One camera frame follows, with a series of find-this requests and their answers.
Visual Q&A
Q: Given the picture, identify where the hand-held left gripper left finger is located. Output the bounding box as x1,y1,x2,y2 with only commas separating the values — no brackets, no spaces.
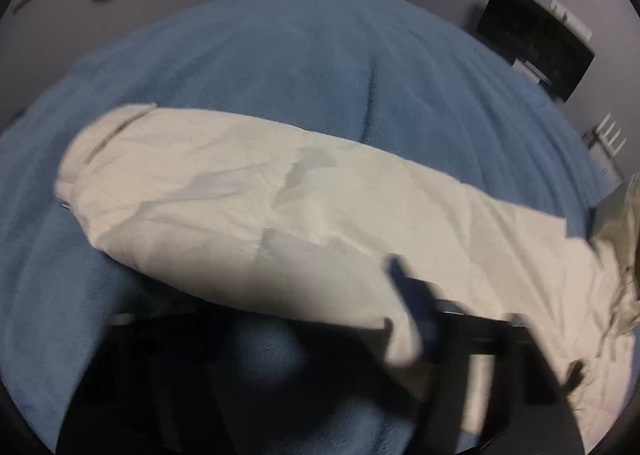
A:
55,307,236,455

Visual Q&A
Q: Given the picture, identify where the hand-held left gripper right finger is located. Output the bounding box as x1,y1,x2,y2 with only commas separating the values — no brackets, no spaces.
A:
382,255,588,455

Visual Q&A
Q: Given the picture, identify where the cream cloth garment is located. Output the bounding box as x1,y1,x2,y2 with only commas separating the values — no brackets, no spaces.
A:
52,102,640,451

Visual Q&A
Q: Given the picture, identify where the white router with antennas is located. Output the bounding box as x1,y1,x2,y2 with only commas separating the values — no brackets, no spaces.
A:
580,112,628,158

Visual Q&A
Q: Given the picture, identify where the blue fleece blanket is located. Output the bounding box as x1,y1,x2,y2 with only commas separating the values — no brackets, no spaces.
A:
0,0,623,455

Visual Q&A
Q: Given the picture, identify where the black monitor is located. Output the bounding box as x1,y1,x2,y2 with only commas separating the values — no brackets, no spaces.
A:
476,0,596,103

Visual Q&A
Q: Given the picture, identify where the white wall socket strip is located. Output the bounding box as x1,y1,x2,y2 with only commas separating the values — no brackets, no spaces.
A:
550,0,594,42

